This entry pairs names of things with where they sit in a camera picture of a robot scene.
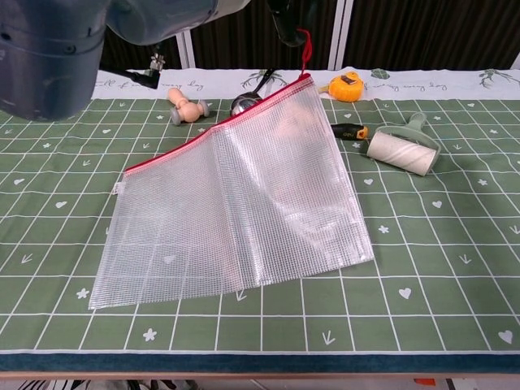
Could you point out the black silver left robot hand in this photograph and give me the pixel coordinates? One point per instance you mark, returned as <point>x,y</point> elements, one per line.
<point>288,24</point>

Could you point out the clear mesh zipper pouch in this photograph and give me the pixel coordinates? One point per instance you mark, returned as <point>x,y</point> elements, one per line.
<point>227,211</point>

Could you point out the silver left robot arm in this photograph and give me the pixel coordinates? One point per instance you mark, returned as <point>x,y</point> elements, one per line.
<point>48,61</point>

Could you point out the yellow tape measure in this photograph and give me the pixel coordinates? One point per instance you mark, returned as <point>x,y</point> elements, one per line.
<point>345,90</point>

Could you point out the wooden roller massager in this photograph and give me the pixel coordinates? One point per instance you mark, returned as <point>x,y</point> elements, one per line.
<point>189,111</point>

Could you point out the green lint roller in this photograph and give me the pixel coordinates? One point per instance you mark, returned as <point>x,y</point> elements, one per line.
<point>400,154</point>

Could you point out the green grid tablecloth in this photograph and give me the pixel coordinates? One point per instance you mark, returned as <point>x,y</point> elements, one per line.
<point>406,243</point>

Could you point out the aluminium partition post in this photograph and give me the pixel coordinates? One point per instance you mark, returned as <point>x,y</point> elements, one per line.
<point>516,61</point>
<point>341,36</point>
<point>185,50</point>

